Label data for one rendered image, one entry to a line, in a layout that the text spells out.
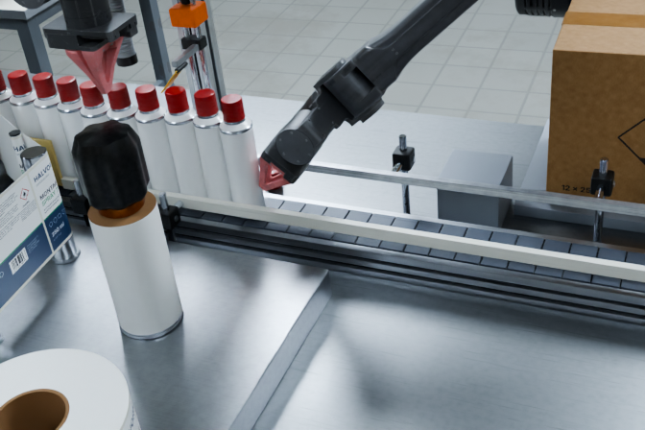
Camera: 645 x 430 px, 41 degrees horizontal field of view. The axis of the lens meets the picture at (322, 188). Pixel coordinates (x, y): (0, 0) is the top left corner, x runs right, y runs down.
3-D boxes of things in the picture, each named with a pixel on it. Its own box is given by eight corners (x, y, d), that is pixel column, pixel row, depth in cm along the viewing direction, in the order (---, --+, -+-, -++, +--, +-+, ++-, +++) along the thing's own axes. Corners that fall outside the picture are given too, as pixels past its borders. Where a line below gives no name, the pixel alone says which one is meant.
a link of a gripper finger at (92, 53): (107, 106, 111) (90, 36, 106) (61, 101, 113) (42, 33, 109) (135, 83, 116) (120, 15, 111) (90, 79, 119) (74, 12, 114)
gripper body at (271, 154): (257, 157, 129) (280, 127, 125) (285, 126, 137) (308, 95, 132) (292, 185, 130) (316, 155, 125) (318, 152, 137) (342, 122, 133)
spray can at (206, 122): (203, 207, 144) (179, 96, 133) (223, 192, 148) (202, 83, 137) (227, 215, 141) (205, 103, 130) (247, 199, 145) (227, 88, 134)
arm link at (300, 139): (388, 97, 123) (346, 53, 122) (361, 137, 115) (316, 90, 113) (335, 140, 131) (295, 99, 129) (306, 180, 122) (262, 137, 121)
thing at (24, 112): (28, 181, 157) (-6, 79, 146) (46, 167, 161) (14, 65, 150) (51, 185, 155) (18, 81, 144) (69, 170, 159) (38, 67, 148)
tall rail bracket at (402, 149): (387, 242, 140) (380, 153, 131) (401, 216, 145) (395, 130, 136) (406, 245, 138) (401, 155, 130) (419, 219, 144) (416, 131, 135)
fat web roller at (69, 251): (44, 261, 136) (10, 157, 125) (62, 245, 139) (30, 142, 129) (68, 266, 134) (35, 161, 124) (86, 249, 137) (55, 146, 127)
